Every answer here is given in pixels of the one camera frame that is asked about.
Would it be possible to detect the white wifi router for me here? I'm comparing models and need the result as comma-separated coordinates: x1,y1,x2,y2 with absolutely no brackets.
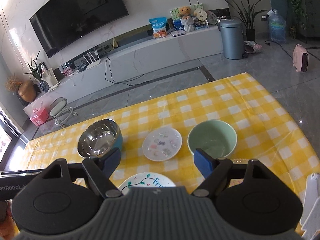
82,49,101,69

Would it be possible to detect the brown teddy bear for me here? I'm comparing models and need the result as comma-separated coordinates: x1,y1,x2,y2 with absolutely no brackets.
178,6,191,20

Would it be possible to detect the blue snack bag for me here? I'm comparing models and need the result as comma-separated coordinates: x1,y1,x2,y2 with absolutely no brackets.
149,17,167,38

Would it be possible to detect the green ceramic bowl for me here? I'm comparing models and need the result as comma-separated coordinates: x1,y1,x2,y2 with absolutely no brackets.
187,120,238,158

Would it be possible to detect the blue water jug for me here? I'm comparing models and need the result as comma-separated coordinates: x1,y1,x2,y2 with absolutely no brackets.
267,9,286,44

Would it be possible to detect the black curved television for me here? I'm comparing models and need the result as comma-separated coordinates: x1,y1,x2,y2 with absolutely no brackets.
29,0,129,57

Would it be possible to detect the orange round vase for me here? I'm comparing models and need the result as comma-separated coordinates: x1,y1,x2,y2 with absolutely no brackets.
18,80,36,103

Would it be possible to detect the small grey stool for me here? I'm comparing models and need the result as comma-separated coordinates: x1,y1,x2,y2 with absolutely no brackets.
49,97,78,128

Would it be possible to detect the potted green plant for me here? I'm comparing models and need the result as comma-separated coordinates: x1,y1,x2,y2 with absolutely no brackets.
224,0,266,42

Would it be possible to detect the white fruity plate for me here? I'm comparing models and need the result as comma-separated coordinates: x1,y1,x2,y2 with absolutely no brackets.
118,172,176,195

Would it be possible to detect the yellow checkered tablecloth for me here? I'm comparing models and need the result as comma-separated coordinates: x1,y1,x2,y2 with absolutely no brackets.
0,72,310,240

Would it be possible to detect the black power cable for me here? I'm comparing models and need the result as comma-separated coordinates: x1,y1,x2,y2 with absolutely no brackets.
103,55,144,87

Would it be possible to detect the small white sticker plate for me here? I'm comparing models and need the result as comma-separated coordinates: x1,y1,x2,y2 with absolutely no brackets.
142,126,182,162

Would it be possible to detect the pink storage box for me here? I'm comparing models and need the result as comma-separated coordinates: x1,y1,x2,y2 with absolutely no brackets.
30,107,49,126

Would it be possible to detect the small plant blue vase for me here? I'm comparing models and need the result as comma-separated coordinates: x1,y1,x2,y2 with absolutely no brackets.
27,51,49,93

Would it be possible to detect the white tv cabinet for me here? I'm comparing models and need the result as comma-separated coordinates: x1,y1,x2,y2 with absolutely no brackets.
24,26,223,116

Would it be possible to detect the grey metal trash bin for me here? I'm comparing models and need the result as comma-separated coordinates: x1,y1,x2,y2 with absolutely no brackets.
219,19,245,60

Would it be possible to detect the blue steel bowl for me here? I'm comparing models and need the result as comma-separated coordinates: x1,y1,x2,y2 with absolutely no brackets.
77,119,123,158

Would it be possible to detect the pink space heater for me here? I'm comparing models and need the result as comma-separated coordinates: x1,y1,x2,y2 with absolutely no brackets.
292,44,309,72

